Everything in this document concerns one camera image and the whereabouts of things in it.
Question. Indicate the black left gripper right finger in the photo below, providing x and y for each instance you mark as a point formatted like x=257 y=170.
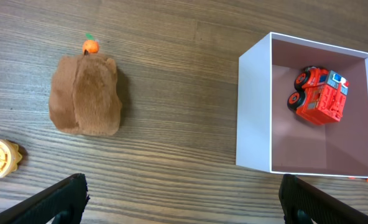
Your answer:
x=304 y=203

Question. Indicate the brown plush toy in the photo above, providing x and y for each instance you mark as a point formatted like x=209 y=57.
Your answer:
x=83 y=98

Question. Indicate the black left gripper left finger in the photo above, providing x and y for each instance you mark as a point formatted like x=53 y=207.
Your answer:
x=62 y=203

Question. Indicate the red toy fire truck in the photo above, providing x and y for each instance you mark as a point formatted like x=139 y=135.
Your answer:
x=320 y=95

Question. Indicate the yellow round gear toy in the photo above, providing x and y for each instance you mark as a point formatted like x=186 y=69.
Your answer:
x=9 y=157

